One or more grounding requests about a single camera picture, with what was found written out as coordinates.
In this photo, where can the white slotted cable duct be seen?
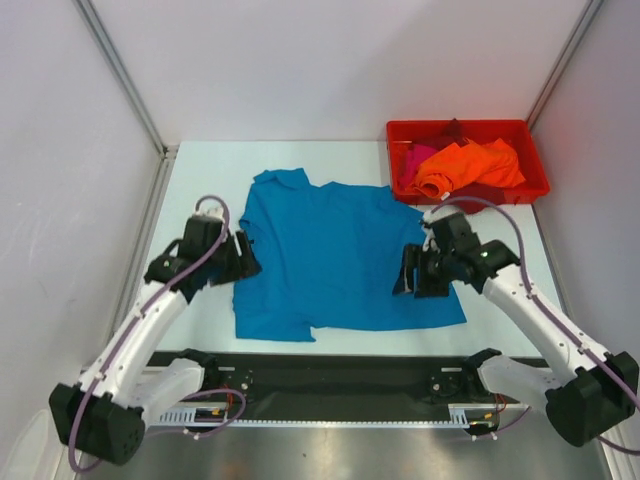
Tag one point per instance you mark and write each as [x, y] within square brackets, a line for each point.
[490, 413]
[192, 417]

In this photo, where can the pink t-shirt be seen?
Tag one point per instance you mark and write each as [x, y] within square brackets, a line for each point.
[416, 155]

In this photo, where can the orange t-shirt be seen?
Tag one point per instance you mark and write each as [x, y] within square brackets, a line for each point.
[494, 164]

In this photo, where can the white slotted cable duct right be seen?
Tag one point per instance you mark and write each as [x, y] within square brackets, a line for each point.
[490, 413]

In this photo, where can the aluminium side rail left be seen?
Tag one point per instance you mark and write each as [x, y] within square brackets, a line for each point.
[144, 236]

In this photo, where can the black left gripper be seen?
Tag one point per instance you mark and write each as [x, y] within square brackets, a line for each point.
[244, 265]

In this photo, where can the blue polo t-shirt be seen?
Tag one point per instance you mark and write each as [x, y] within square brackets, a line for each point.
[330, 256]

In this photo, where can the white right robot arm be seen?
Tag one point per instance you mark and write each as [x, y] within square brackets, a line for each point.
[585, 390]

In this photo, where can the dark red t-shirt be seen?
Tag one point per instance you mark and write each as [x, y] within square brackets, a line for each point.
[452, 133]

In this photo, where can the aluminium frame post left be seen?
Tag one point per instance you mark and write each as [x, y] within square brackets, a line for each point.
[108, 49]

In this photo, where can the white slotted cable duct left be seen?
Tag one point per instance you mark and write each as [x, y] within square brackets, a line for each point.
[192, 417]

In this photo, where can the aluminium frame post right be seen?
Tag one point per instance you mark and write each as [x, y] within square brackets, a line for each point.
[578, 33]

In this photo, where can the aluminium frame post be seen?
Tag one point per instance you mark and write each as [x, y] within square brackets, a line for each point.
[108, 49]
[578, 33]

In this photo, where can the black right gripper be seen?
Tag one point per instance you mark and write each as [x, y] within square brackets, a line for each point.
[426, 273]

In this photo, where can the red plastic bin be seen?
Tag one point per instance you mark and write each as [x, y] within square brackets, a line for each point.
[402, 134]

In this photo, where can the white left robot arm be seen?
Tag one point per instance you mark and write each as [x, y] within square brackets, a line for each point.
[107, 412]

